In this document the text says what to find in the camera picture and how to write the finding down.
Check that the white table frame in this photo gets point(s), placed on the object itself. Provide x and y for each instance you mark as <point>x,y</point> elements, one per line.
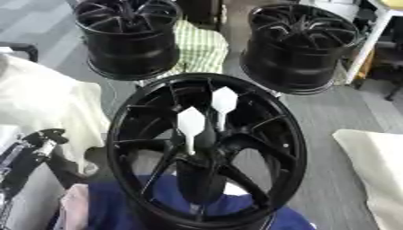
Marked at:
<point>367,42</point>

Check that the pink cloth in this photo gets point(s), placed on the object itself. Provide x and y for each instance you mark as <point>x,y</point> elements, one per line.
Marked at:
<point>73,209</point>

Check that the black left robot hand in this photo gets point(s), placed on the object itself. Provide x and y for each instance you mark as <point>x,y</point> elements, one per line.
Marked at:
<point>36,155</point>

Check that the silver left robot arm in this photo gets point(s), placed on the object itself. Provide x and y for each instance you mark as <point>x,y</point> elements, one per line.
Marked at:
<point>11,155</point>

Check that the blue cloth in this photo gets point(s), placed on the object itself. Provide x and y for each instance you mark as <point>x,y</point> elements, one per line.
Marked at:
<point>113,206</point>

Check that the large black spoked wheel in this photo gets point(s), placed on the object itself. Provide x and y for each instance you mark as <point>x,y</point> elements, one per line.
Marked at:
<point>273,155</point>

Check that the white pin with flat head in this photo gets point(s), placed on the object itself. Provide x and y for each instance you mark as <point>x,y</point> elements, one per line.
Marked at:
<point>224,100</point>
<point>191,121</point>

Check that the black wheel rim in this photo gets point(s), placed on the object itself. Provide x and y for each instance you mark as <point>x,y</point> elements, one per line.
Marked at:
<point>288,66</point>
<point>131,57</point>

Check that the black chair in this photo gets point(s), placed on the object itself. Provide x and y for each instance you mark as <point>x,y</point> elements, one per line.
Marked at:
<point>23,48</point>

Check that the green white striped cloth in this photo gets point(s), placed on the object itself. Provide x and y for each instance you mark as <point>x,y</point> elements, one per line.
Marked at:
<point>202,48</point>

